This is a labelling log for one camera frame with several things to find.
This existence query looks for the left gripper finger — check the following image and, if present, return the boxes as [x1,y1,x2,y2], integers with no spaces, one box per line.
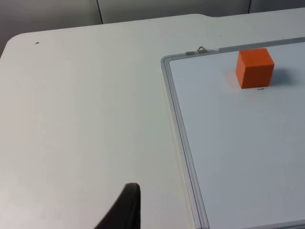
[93,183,142,229]

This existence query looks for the orange cube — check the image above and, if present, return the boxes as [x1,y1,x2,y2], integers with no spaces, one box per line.
[235,47,275,89]

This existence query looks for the grey-framed whiteboard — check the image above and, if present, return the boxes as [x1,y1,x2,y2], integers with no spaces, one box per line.
[160,36,305,229]

